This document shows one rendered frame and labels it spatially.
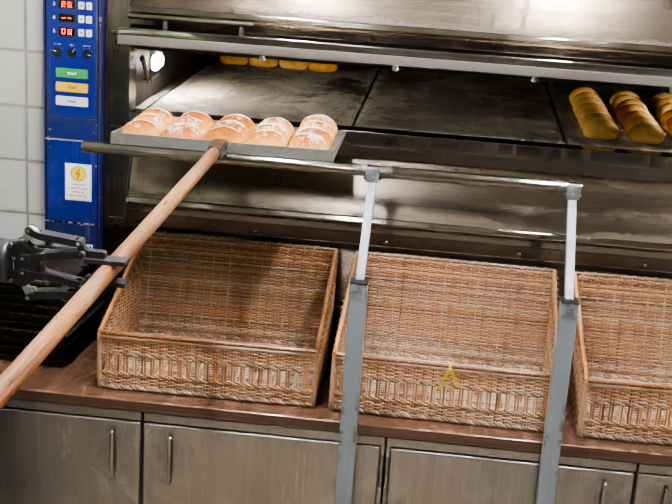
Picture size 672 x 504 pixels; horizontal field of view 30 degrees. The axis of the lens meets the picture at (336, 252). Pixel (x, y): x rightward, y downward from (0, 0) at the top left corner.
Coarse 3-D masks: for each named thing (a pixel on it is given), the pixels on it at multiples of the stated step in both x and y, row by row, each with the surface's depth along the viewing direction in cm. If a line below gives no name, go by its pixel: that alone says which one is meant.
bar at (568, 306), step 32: (192, 160) 306; (224, 160) 305; (256, 160) 304; (288, 160) 304; (576, 192) 297; (352, 288) 287; (352, 320) 289; (576, 320) 284; (352, 352) 292; (352, 384) 294; (352, 416) 296; (352, 448) 299; (544, 448) 294; (352, 480) 301; (544, 480) 296
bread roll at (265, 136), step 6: (258, 132) 306; (264, 132) 306; (270, 132) 306; (276, 132) 306; (252, 138) 306; (258, 138) 305; (264, 138) 305; (270, 138) 305; (276, 138) 305; (282, 138) 306; (264, 144) 305; (270, 144) 305; (276, 144) 305; (282, 144) 306
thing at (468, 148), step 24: (216, 120) 341; (360, 144) 339; (384, 144) 338; (408, 144) 337; (432, 144) 336; (456, 144) 336; (480, 144) 335; (504, 144) 334; (528, 144) 335; (552, 144) 337; (648, 168) 332
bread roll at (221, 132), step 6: (222, 126) 307; (228, 126) 308; (210, 132) 307; (216, 132) 306; (222, 132) 306; (228, 132) 306; (234, 132) 306; (204, 138) 308; (210, 138) 306; (216, 138) 306; (222, 138) 306; (228, 138) 306; (234, 138) 306; (240, 138) 307
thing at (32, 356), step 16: (208, 160) 284; (192, 176) 269; (176, 192) 255; (160, 208) 243; (144, 224) 232; (160, 224) 239; (128, 240) 222; (144, 240) 227; (128, 256) 216; (96, 272) 204; (112, 272) 207; (80, 288) 197; (96, 288) 198; (80, 304) 191; (64, 320) 183; (48, 336) 177; (32, 352) 171; (48, 352) 175; (16, 368) 165; (32, 368) 169; (0, 384) 160; (16, 384) 163; (0, 400) 157
